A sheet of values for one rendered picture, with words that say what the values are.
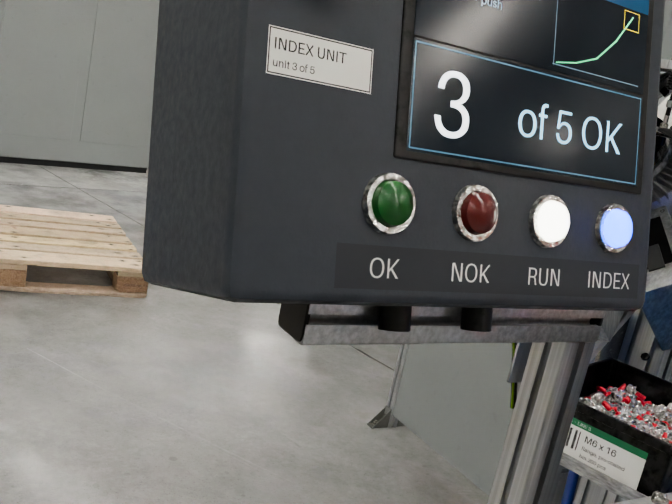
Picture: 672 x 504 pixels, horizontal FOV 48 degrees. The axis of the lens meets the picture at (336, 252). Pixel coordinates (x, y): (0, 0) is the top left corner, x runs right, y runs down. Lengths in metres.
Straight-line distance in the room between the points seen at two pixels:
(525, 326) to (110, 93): 6.31
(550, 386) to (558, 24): 0.25
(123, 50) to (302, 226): 6.43
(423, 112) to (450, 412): 2.23
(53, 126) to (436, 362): 4.60
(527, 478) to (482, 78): 0.31
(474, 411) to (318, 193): 2.17
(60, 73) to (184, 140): 6.18
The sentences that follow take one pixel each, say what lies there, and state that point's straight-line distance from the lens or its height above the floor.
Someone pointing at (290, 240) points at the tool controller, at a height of 1.10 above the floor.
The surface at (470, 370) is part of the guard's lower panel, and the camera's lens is 2.46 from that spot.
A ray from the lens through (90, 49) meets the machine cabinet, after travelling 6.61.
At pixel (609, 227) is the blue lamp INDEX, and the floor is 1.12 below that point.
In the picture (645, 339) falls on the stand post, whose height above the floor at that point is 0.81.
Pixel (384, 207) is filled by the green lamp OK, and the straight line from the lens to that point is 0.32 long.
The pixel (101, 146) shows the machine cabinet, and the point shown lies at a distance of 6.76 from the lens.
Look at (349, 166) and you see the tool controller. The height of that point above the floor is 1.13.
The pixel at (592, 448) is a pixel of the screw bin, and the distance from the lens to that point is 0.89.
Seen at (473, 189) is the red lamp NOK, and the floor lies 1.13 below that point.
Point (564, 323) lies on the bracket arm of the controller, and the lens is 0.54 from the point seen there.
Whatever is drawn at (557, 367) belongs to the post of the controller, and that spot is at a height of 1.01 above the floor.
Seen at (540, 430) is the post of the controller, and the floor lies 0.96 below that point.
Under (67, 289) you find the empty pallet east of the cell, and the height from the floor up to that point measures 0.02.
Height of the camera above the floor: 1.16
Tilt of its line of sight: 13 degrees down
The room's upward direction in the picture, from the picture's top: 12 degrees clockwise
